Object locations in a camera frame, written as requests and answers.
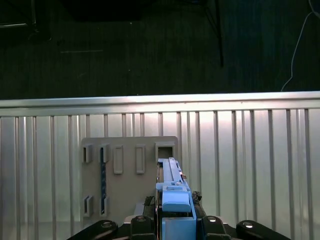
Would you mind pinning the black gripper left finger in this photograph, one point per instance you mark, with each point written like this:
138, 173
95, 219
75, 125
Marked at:
140, 232

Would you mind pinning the grey parts rack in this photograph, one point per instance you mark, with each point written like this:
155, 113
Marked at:
125, 190

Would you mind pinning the hard disk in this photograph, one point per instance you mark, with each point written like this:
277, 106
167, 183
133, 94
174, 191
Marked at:
175, 202

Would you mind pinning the dark blue RAM stick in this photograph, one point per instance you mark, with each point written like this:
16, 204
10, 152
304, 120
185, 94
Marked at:
103, 180

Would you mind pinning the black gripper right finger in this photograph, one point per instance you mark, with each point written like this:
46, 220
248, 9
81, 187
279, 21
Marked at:
217, 232

